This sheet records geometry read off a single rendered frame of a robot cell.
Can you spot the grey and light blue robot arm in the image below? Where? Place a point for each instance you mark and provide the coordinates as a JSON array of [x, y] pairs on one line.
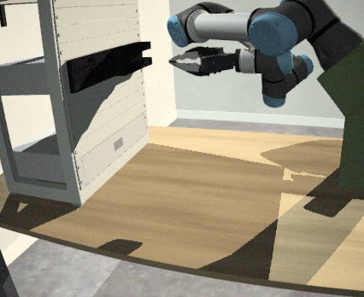
[[274, 32]]

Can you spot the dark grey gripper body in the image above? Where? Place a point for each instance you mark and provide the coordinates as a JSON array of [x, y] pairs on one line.
[[219, 50]]

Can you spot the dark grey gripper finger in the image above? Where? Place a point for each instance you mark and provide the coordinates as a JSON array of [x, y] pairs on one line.
[[193, 69], [191, 54]]

